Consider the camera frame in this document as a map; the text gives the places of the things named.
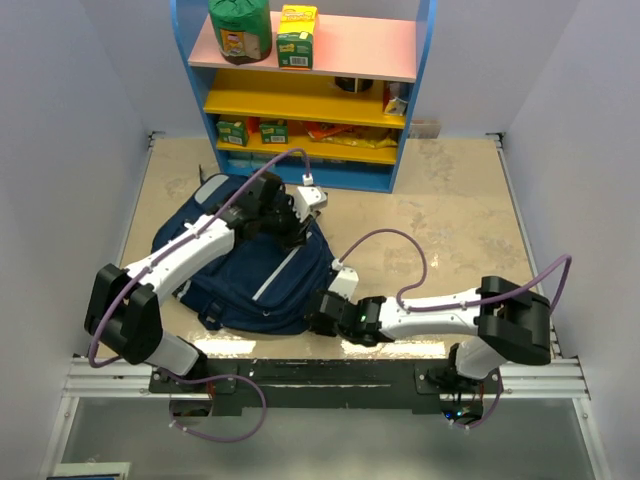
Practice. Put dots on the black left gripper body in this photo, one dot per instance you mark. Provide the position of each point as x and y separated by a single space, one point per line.
282 221

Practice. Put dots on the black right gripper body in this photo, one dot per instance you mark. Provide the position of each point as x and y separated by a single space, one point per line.
332 331

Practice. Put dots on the navy blue student backpack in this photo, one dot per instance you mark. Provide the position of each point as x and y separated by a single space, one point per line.
261 286

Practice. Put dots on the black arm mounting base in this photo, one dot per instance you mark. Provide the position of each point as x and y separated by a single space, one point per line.
420 386

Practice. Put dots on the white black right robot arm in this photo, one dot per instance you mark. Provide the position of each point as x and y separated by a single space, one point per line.
504 323

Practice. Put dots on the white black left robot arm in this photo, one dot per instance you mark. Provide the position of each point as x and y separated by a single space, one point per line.
124 308

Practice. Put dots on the small green box right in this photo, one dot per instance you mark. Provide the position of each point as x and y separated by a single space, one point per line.
273 131

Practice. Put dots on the small green box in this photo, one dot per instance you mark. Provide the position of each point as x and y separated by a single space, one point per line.
232 130
273 131

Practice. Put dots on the small green box left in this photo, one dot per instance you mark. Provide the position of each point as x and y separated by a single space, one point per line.
232 130

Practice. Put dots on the orange yellow snack packets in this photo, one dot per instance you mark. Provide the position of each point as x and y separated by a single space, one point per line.
351 135

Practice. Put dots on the blue shelf unit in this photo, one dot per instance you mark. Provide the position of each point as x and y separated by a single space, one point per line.
353 59

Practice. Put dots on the small snack pouch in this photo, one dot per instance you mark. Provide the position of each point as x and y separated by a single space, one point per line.
395 98

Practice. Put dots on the small box behind shelf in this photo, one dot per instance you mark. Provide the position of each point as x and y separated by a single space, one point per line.
424 129

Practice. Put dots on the green cylindrical package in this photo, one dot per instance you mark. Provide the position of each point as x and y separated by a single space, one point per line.
242 29

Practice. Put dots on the yellow green carton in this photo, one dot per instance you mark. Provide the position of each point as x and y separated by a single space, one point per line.
295 37

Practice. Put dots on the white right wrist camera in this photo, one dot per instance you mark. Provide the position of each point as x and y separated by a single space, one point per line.
345 280

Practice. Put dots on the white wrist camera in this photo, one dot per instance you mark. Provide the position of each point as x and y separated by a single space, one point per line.
345 280
308 201

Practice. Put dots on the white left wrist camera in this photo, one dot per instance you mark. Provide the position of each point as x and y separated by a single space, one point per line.
308 201

